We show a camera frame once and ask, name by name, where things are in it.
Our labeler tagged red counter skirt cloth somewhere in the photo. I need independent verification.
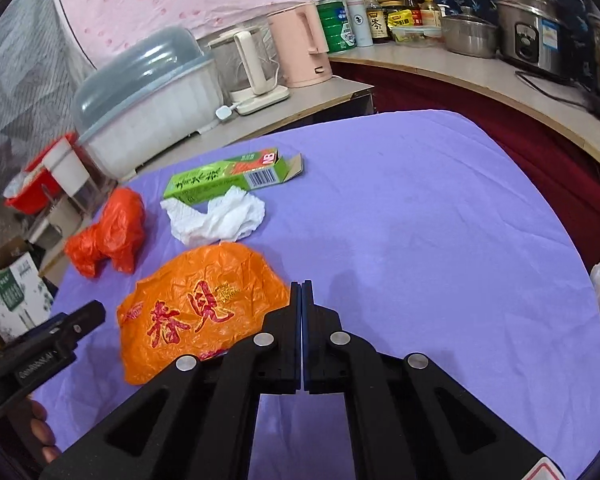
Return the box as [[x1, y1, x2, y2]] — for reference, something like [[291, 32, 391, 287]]
[[332, 62, 600, 270]]

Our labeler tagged green toothpaste box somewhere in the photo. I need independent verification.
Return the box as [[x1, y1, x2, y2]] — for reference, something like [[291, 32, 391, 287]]
[[162, 148, 303, 206]]

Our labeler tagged white bottle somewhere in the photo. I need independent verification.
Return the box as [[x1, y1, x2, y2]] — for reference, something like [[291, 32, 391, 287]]
[[344, 0, 374, 48]]

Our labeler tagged green tin can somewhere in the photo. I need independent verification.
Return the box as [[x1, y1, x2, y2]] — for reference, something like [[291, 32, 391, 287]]
[[316, 0, 355, 53]]

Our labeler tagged white tissue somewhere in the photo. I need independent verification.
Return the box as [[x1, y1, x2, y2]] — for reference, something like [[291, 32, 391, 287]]
[[160, 186, 266, 248]]

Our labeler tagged person's left hand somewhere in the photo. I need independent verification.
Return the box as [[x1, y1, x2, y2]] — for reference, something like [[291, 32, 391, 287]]
[[7, 396, 61, 466]]

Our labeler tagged dish rack with grey lid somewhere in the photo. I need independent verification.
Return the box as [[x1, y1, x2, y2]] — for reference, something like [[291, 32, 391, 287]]
[[71, 27, 224, 181]]

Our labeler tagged small grey mug pot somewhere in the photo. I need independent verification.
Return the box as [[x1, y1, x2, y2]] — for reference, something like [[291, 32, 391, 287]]
[[27, 197, 82, 250]]

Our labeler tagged purple tablecloth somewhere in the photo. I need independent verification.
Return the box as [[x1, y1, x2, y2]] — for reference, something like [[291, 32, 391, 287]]
[[53, 110, 600, 479]]

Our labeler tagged red-orange plastic bag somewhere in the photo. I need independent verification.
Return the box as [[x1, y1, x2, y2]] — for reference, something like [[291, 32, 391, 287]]
[[65, 188, 145, 278]]

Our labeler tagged pink electric kettle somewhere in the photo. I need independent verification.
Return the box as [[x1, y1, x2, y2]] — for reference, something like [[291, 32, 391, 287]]
[[268, 2, 332, 88]]

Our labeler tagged small steel pot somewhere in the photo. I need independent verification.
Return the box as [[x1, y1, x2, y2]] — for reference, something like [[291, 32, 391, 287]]
[[441, 6, 498, 58]]

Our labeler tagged green white cardboard box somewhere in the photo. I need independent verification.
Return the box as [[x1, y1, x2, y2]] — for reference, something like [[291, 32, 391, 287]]
[[0, 252, 53, 342]]

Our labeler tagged orange printed plastic bag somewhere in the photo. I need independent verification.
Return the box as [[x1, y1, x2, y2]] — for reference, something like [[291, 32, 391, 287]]
[[117, 242, 290, 386]]

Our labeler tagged dark soy sauce bottle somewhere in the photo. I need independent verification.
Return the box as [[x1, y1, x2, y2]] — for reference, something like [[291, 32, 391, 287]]
[[364, 0, 391, 44]]

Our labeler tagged steel rice cooker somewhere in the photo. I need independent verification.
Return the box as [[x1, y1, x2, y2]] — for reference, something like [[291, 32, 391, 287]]
[[496, 0, 573, 80]]

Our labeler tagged red plastic basin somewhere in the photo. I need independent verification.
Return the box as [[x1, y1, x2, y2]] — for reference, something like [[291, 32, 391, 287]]
[[4, 131, 78, 216]]

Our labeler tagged black power cable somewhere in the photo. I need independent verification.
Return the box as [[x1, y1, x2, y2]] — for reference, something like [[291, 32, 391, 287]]
[[514, 69, 600, 114]]

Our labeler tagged white glass kettle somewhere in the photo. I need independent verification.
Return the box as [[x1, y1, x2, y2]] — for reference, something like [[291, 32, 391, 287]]
[[208, 26, 290, 122]]

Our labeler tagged white cup jar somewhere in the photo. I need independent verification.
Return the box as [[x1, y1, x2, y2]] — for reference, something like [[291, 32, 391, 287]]
[[42, 138, 91, 196]]

